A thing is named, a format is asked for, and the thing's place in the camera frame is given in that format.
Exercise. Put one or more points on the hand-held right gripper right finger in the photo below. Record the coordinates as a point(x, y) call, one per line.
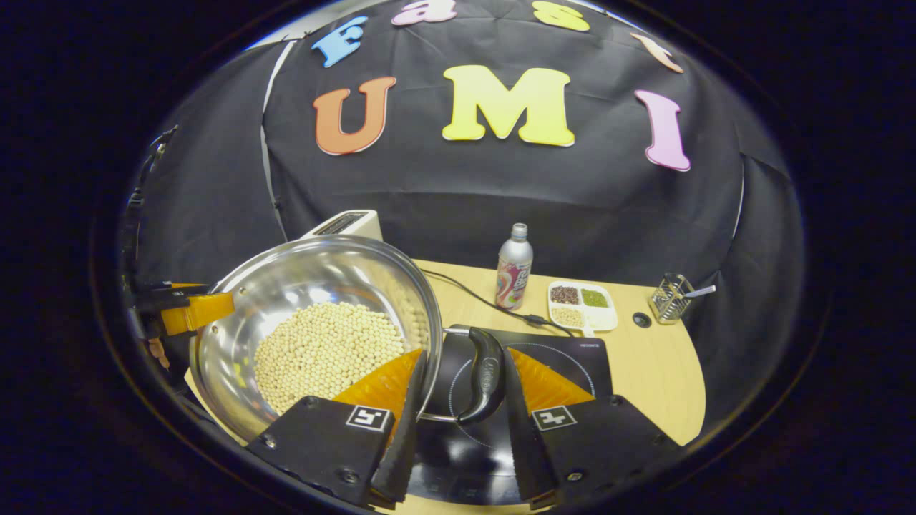
point(517, 443)

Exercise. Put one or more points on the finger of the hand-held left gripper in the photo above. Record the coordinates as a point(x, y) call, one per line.
point(193, 311)

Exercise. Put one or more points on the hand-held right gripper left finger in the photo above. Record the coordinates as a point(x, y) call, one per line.
point(408, 443)

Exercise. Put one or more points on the black induction cooktop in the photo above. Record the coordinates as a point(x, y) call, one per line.
point(458, 461)

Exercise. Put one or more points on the stainless steel pot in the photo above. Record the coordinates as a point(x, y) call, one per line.
point(322, 272)

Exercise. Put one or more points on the pile of soybeans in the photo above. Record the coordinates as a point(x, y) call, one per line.
point(322, 350)

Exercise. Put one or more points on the white divided bean dish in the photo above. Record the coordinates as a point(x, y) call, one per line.
point(583, 307)

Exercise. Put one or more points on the silver drink bottle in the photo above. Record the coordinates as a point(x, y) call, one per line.
point(514, 272)

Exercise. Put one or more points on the white toaster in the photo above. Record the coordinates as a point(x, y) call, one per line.
point(343, 223)

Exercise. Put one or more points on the black table grommet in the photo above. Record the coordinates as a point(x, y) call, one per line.
point(642, 320)

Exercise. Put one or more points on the clear glass holder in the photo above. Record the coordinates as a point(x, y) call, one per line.
point(669, 300)

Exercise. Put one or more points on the metal spoon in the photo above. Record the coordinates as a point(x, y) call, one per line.
point(701, 291)

